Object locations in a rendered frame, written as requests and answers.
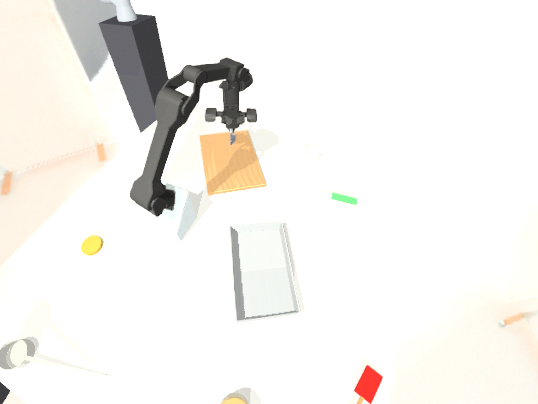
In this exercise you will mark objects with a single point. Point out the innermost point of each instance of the cream cylinder with orange lid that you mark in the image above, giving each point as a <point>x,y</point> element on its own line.
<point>234,398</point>

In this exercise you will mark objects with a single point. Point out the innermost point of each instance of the yellow flat disc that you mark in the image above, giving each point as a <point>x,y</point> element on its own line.
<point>92,245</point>

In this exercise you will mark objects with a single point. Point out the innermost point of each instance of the red spatula with wooden handle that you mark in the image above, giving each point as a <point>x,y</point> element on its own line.
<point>368,385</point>

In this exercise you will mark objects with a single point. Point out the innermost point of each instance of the pale yellow wooden board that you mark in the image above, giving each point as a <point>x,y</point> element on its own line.
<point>228,170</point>

